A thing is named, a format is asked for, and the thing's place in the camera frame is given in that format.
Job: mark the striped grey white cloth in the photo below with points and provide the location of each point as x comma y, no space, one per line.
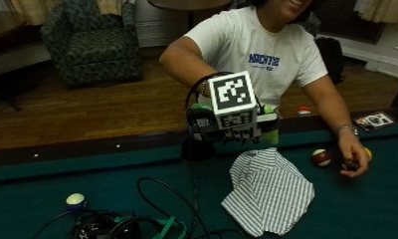
269,195

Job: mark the dark wooden pool table rail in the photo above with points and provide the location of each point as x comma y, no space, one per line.
85,149

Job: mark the small red white ball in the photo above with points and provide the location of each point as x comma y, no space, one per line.
304,110

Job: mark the white marker cube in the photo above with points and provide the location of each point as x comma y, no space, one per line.
232,93

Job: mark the the person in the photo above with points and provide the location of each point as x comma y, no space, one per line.
261,43

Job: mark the red and white billiard ball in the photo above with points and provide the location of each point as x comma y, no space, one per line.
321,158

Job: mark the silver wristwatch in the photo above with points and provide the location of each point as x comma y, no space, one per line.
346,128

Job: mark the black backpack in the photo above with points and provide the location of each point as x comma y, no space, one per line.
331,58

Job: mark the dark billiard ball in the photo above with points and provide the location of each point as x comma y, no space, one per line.
352,165

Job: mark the yellow billiard ball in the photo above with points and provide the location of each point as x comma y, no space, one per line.
368,153

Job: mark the round wooden table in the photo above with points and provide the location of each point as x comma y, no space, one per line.
188,5

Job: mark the black printed card packet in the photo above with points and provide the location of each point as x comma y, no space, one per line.
374,121

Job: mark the green patterned armchair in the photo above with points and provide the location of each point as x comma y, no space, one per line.
95,46

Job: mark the dark wooden side table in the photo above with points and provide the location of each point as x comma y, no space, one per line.
8,36

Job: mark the dark radiator grille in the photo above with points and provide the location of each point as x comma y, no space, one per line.
345,20

